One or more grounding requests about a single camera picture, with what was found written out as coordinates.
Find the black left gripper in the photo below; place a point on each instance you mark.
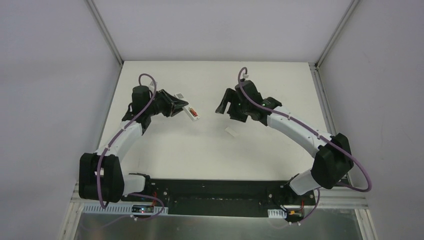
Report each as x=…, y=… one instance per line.
x=168, y=103

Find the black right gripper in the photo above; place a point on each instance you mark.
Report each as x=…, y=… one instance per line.
x=234, y=101

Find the white remote control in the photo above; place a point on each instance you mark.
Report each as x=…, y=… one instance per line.
x=180, y=96

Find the white battery compartment cover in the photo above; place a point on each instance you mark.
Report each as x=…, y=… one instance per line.
x=231, y=132

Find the orange red AAA battery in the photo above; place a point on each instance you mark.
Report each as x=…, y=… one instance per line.
x=193, y=113

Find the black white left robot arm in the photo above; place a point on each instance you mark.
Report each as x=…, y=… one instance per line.
x=100, y=174

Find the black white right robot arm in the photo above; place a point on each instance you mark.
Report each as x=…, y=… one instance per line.
x=329, y=152

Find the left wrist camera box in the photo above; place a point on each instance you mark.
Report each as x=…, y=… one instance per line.
x=153, y=85

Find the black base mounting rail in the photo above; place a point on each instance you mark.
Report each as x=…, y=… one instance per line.
x=222, y=198

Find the aluminium frame rail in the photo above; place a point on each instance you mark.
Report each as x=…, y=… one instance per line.
x=341, y=213

